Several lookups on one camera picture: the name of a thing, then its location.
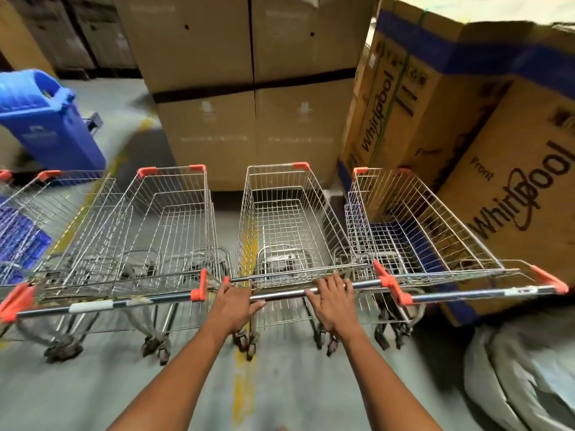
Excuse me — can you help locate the person's left hand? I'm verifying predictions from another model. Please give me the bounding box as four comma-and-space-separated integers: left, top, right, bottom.
204, 275, 267, 339

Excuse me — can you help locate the person's right hand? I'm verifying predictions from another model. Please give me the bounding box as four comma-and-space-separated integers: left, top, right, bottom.
304, 271, 362, 342

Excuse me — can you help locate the person's left forearm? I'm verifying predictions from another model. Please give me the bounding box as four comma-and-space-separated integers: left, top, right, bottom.
107, 325, 230, 431

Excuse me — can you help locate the person's right forearm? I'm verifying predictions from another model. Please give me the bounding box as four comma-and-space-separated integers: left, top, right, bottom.
341, 329, 443, 431

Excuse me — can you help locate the large white woven sack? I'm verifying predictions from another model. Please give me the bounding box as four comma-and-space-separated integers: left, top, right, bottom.
462, 309, 575, 431

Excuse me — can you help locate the stack of blue plastic crates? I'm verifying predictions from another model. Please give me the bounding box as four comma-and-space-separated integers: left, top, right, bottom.
0, 205, 53, 284

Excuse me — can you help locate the wooden pallet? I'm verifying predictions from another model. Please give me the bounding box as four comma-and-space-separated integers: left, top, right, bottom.
83, 111, 105, 134

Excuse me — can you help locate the blue plastic trash bin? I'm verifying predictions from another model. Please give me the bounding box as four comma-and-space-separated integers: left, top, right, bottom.
0, 69, 107, 172

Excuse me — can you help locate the brown plain cardboard box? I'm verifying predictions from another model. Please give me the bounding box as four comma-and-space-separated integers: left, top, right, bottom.
0, 0, 58, 78

